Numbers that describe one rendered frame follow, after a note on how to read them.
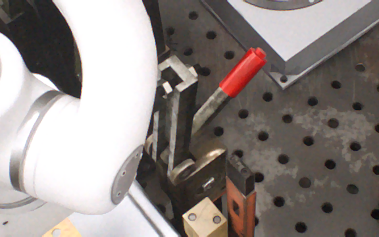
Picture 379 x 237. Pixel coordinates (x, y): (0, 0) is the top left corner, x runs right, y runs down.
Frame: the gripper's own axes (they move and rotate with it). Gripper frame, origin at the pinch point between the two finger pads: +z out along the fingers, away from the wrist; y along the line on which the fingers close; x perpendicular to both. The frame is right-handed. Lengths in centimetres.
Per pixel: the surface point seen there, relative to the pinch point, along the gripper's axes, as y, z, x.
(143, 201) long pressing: -9.1, 7.9, 0.4
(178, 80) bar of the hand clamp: -16.0, -12.4, 0.4
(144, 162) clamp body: -16.5, 36.5, -14.8
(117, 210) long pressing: -6.3, 8.3, -0.6
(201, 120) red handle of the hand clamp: -18.0, -1.4, 0.5
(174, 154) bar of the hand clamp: -13.4, -1.8, 1.9
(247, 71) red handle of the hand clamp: -24.0, -5.4, 0.8
